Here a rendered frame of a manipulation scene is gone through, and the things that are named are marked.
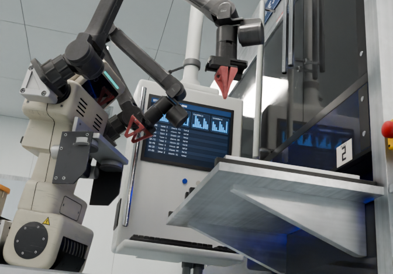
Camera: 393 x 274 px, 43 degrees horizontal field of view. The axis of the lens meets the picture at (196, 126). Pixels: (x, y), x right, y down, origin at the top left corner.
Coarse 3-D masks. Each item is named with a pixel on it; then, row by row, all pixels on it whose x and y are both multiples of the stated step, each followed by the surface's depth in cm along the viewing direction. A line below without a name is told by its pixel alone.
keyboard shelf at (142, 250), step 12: (132, 240) 175; (120, 252) 186; (132, 252) 183; (144, 252) 180; (156, 252) 177; (168, 252) 176; (180, 252) 177; (192, 252) 178; (204, 252) 180; (216, 252) 181; (204, 264) 197; (216, 264) 194; (228, 264) 191
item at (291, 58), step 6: (294, 0) 187; (294, 6) 186; (294, 12) 185; (294, 18) 184; (294, 24) 184; (288, 48) 180; (288, 54) 179; (288, 60) 178; (294, 60) 179; (300, 60) 179; (306, 60) 178
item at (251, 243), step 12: (192, 228) 165; (204, 228) 163; (216, 228) 164; (228, 228) 165; (240, 228) 166; (216, 240) 164; (228, 240) 164; (240, 240) 165; (252, 240) 166; (264, 240) 167; (276, 240) 168; (240, 252) 164; (252, 252) 164; (264, 252) 165; (276, 252) 166; (264, 264) 164; (276, 264) 165
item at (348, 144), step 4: (344, 144) 139; (348, 144) 137; (336, 148) 143; (340, 148) 141; (348, 148) 136; (340, 152) 140; (348, 152) 136; (340, 156) 140; (344, 156) 138; (348, 156) 136; (340, 160) 139; (344, 160) 137; (348, 160) 135; (340, 164) 139
